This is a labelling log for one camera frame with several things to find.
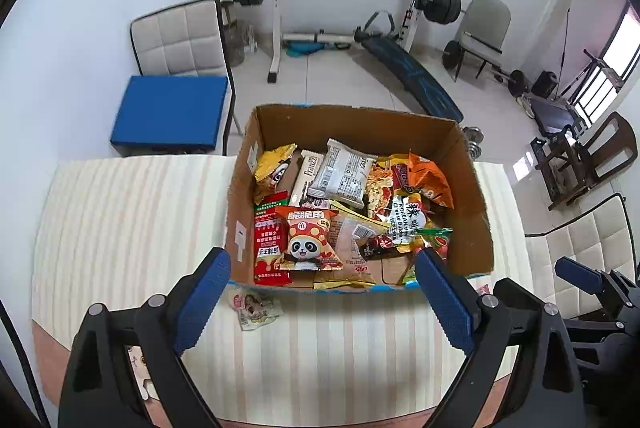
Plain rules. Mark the small pink-white snack packet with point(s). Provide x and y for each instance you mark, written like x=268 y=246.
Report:
x=254 y=309

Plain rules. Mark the white barbell rack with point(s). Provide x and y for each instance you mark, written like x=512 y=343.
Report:
x=277 y=8

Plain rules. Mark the white-grey barcode snack bag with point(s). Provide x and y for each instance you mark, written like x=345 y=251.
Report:
x=343 y=175

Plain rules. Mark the chrome dumbbell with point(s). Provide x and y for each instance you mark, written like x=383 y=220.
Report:
x=473 y=138

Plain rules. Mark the yellow snack bag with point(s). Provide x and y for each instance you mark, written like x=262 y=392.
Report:
x=271 y=167

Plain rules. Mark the colourful candy ball bag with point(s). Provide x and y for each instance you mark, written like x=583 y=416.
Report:
x=436 y=238

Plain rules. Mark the orange snack bag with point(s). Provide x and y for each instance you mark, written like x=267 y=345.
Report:
x=426 y=177

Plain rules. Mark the black floor speaker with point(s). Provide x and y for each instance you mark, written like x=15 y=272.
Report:
x=545 y=84

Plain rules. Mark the clear brown bread packet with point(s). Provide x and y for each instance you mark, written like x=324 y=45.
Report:
x=349 y=231

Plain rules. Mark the dark wooden chair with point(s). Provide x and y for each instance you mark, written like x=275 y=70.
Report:
x=570 y=171

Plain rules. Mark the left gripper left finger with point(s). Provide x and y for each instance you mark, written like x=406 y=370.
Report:
x=99 y=389

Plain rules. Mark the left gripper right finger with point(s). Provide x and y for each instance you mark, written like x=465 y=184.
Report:
x=544 y=388

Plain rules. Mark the Franzzi cookie pack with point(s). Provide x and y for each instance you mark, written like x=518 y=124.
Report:
x=300 y=197

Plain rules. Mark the grey chair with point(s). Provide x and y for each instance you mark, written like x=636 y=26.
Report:
x=482 y=33

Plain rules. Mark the red label snack bag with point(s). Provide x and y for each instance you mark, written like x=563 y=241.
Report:
x=270 y=235

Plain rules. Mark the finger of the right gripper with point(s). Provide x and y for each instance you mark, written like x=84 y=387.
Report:
x=618 y=295
x=515 y=296

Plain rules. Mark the white chair blue cushion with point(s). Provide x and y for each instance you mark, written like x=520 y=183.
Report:
x=182 y=99

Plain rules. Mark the black sit-up bench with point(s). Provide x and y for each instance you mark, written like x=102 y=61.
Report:
x=421 y=84

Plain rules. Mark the red noodle snack bag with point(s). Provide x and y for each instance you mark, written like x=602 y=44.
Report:
x=392 y=200

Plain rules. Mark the white quilted chair right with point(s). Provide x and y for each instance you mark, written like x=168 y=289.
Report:
x=600 y=239

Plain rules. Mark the cardboard snack box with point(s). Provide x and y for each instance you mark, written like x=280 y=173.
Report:
x=370 y=131

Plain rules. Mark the red panda snack bag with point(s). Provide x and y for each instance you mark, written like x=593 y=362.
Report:
x=308 y=247

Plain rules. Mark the small barbell on floor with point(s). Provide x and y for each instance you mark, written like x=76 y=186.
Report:
x=454 y=54

